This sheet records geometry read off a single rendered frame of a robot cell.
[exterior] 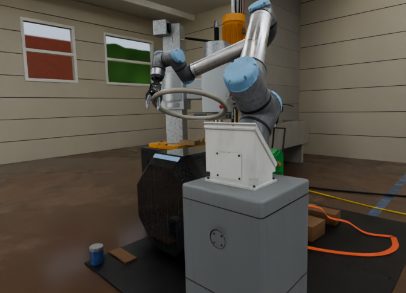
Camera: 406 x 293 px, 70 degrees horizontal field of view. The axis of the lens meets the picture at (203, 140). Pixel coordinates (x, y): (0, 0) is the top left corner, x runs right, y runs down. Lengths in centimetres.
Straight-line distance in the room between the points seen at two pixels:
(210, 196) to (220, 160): 16
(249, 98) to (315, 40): 624
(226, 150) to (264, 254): 41
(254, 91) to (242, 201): 43
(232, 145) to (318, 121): 610
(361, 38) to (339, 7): 85
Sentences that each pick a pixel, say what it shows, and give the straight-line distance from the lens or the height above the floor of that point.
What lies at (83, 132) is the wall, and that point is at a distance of 849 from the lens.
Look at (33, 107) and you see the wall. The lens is 806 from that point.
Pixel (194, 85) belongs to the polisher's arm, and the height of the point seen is 140.
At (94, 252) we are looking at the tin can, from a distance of 244.
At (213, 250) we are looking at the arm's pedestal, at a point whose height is 61.
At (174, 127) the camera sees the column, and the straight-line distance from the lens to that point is 318.
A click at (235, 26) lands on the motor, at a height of 197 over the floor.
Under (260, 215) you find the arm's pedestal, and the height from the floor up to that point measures 80.
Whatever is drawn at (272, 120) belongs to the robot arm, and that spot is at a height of 111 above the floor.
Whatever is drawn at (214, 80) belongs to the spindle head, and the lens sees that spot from 240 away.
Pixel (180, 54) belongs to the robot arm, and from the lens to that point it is 184.
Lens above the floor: 117
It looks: 7 degrees down
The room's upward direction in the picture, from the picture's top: 1 degrees counter-clockwise
